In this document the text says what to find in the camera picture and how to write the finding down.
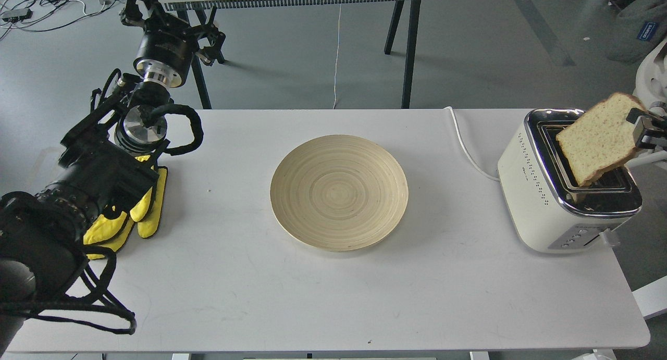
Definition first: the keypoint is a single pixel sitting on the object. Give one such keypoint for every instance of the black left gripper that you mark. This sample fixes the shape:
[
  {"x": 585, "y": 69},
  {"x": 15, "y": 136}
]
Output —
[{"x": 168, "y": 45}]

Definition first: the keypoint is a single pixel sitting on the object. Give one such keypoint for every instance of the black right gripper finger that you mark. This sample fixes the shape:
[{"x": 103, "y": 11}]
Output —
[{"x": 649, "y": 130}]

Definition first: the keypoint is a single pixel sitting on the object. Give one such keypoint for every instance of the slice of bread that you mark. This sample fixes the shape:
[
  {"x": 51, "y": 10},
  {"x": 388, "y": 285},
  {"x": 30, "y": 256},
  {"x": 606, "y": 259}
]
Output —
[{"x": 601, "y": 139}]

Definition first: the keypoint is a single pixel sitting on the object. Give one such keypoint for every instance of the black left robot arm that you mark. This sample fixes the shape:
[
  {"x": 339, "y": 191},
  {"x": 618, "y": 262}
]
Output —
[{"x": 109, "y": 164}]

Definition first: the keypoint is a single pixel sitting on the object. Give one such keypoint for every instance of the cream white toaster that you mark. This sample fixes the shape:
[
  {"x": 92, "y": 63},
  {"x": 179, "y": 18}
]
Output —
[{"x": 551, "y": 214}]

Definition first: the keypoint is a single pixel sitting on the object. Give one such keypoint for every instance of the grey bag with blue label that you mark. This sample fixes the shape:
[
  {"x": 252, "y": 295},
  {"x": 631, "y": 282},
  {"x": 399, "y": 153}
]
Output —
[{"x": 636, "y": 31}]

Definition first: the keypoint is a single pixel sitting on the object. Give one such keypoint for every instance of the yellow cloth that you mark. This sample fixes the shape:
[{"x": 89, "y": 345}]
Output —
[{"x": 144, "y": 217}]

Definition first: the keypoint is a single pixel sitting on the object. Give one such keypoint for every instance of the round bamboo plate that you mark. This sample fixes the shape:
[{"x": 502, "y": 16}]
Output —
[{"x": 339, "y": 193}]

